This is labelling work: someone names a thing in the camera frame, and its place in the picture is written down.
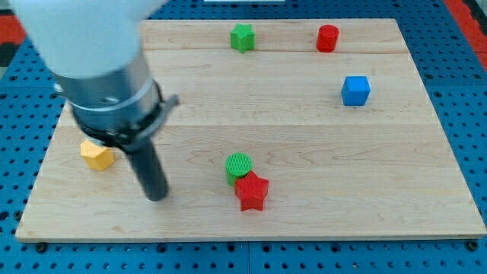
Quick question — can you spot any green cylinder block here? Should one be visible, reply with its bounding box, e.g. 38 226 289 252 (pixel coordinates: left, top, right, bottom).
224 152 253 186

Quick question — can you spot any blue cube block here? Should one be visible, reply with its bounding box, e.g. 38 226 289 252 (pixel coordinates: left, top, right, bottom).
341 75 371 107

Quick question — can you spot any yellow pentagon block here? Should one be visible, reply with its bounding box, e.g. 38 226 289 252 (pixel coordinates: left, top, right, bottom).
80 140 115 170

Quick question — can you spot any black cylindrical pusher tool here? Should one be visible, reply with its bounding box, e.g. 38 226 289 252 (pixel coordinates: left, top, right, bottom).
124 139 169 202

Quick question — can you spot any green star block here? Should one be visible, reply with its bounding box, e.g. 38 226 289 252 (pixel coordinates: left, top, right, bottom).
230 24 255 53

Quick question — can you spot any red star block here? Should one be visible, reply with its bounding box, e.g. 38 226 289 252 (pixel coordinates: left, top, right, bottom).
234 170 269 211

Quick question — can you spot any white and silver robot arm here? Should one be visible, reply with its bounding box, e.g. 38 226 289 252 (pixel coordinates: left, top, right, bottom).
9 0 167 151

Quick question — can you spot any light wooden board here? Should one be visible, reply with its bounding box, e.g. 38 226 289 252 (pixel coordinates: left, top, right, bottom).
16 18 486 243

